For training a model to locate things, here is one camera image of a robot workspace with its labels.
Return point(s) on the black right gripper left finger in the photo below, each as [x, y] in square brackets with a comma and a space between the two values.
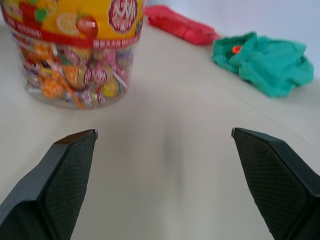
[57, 185]

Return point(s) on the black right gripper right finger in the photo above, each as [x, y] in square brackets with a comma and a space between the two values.
[277, 185]

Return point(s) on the clear plastic lollipop tub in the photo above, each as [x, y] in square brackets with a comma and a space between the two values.
[75, 50]

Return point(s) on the green crumpled cloth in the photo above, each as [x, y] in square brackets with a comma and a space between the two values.
[262, 62]

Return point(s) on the red packet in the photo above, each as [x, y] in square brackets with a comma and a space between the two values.
[180, 26]

